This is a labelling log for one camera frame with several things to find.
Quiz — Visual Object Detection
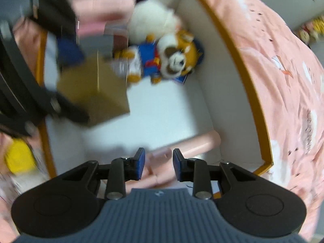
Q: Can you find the pink printed blanket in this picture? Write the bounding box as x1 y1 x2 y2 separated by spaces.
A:
0 0 324 241

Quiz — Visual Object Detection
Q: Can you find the red panda plush toy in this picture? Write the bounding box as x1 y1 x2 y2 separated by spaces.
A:
113 29 204 84

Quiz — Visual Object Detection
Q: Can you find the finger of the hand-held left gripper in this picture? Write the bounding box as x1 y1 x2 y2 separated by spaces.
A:
30 0 84 65
38 87 91 126

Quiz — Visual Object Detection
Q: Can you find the orange cardboard storage box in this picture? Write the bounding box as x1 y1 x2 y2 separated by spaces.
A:
35 0 274 183

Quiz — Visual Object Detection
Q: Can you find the pink fabric pouch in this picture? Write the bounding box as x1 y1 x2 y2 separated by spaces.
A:
68 0 137 35

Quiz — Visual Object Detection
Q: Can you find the small brown cardboard box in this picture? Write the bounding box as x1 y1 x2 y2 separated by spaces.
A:
57 55 131 127

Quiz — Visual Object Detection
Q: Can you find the yellow object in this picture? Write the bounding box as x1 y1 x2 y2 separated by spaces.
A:
5 139 36 175

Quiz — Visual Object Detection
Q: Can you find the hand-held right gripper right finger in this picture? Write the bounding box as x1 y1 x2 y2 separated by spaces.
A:
173 148 265 200

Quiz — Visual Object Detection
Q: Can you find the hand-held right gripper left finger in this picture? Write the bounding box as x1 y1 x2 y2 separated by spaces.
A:
59 147 146 200

